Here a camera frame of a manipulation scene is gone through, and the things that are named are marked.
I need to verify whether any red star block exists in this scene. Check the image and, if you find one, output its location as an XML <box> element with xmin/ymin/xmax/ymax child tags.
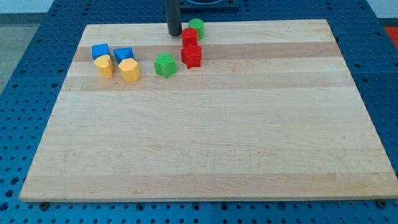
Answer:
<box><xmin>181</xmin><ymin>44</ymin><xmax>202</xmax><ymax>69</ymax></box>

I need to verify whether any green star block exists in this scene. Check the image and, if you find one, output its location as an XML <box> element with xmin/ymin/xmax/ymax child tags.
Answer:
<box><xmin>154</xmin><ymin>53</ymin><xmax>177</xmax><ymax>79</ymax></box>

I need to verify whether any light wooden board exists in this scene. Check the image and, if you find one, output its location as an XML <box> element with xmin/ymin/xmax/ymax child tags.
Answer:
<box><xmin>20</xmin><ymin>19</ymin><xmax>397</xmax><ymax>202</ymax></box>

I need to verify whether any red cylinder block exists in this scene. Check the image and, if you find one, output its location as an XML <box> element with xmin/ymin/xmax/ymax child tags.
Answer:
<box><xmin>182</xmin><ymin>28</ymin><xmax>198</xmax><ymax>47</ymax></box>

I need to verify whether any yellow hexagon block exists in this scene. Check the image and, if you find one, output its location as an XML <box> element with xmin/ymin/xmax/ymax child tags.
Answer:
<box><xmin>118</xmin><ymin>58</ymin><xmax>141</xmax><ymax>82</ymax></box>

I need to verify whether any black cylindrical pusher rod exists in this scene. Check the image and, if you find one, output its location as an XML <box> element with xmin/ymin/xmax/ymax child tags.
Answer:
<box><xmin>165</xmin><ymin>0</ymin><xmax>182</xmax><ymax>37</ymax></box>

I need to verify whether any green cylinder block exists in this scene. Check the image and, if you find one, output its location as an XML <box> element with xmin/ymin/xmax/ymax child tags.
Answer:
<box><xmin>188</xmin><ymin>18</ymin><xmax>205</xmax><ymax>40</ymax></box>

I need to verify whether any blue trapezoid block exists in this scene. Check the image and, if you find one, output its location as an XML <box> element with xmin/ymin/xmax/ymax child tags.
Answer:
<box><xmin>113</xmin><ymin>47</ymin><xmax>134</xmax><ymax>63</ymax></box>

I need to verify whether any yellow heart block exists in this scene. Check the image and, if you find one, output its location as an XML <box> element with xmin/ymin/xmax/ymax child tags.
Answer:
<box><xmin>94</xmin><ymin>55</ymin><xmax>114</xmax><ymax>79</ymax></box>

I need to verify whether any blue cube block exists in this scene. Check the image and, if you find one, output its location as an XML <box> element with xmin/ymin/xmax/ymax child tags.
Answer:
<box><xmin>91</xmin><ymin>44</ymin><xmax>110</xmax><ymax>60</ymax></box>

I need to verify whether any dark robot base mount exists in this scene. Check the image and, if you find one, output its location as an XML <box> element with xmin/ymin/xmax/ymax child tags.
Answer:
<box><xmin>179</xmin><ymin>0</ymin><xmax>239</xmax><ymax>11</ymax></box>

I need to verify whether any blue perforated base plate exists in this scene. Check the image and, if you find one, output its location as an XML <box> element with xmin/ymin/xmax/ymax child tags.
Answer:
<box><xmin>1</xmin><ymin>1</ymin><xmax>397</xmax><ymax>223</ymax></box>

